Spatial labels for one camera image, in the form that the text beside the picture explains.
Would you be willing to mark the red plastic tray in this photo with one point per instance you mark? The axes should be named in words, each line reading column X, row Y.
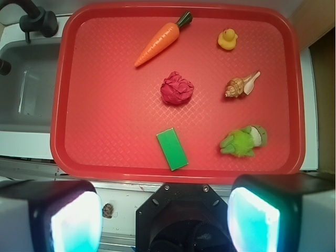
column 107, row 112

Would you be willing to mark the golden conch shell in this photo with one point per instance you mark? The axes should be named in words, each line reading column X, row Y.
column 241, row 86

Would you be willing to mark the small brown pine cone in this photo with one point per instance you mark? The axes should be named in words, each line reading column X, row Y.
column 108, row 210

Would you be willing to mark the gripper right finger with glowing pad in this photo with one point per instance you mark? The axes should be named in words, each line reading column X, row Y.
column 294, row 212

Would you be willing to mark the crumpled red paper ball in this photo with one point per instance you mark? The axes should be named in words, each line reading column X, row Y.
column 176, row 90

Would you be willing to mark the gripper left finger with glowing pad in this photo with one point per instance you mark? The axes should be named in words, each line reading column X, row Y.
column 50, row 216

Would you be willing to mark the orange toy carrot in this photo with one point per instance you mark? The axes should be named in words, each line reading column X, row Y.
column 163, row 38

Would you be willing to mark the yellow rubber duck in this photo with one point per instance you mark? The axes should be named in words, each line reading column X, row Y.
column 227, row 39

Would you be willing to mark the grey sink basin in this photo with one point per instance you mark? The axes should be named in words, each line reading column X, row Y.
column 27, row 92

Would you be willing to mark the black faucet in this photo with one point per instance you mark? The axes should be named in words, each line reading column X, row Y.
column 36, row 19

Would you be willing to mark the green plush toy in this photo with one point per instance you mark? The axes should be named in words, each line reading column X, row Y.
column 242, row 142

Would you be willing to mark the green rectangular block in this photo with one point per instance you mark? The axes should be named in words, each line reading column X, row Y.
column 172, row 149

